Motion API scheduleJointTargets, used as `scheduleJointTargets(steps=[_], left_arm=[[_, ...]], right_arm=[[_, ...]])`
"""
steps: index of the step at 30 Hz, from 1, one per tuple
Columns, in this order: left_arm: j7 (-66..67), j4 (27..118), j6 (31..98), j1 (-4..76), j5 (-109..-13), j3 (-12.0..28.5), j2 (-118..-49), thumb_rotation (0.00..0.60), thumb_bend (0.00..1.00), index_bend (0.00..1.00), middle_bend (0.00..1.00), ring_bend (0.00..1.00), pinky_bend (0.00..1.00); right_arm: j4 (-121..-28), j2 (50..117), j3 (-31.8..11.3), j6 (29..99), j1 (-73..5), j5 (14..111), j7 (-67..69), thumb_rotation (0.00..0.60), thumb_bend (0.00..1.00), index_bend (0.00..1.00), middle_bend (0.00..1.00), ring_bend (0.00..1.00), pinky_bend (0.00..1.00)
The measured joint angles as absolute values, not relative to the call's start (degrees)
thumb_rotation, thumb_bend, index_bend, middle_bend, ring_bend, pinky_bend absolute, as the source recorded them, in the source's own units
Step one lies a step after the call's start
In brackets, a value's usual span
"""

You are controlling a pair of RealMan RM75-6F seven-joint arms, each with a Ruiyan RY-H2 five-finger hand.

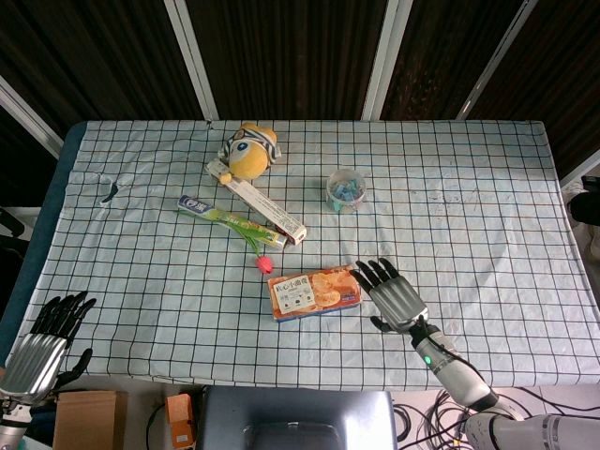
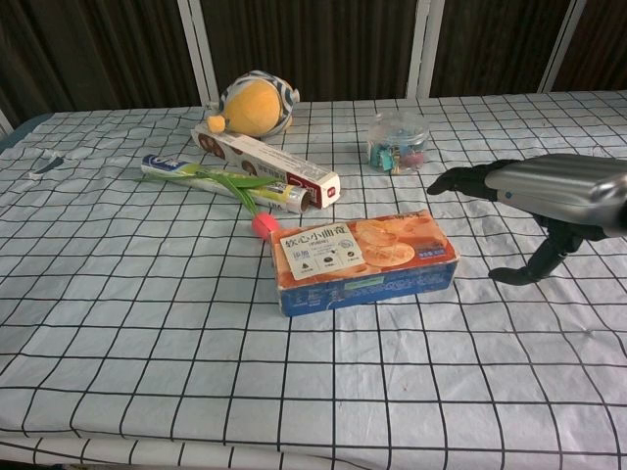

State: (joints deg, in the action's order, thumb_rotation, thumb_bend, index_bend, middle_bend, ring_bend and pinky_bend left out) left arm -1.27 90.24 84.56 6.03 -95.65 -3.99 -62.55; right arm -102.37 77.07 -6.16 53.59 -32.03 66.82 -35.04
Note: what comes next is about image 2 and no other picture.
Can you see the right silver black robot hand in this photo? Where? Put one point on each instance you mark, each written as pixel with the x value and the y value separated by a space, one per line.
pixel 539 183

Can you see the orange blue cookie box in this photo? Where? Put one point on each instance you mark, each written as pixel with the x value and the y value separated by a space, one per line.
pixel 362 259

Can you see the long white red box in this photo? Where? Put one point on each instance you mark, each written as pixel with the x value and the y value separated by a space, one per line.
pixel 264 159

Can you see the clear jar of binder clips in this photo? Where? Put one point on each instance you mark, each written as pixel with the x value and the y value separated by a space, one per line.
pixel 398 144

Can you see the yellow plush toy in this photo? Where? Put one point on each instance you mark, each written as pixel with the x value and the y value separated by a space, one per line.
pixel 257 108

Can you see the artificial pink tulip flower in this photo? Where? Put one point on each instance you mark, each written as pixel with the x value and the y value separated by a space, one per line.
pixel 235 188

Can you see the white black grid tablecloth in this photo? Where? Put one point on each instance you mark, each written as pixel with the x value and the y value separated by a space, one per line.
pixel 196 318

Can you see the dark brown curtain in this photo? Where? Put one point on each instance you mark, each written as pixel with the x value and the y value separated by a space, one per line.
pixel 98 49

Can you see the white metal frame post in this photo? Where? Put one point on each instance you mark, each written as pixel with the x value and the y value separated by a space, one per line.
pixel 558 46
pixel 198 49
pixel 419 49

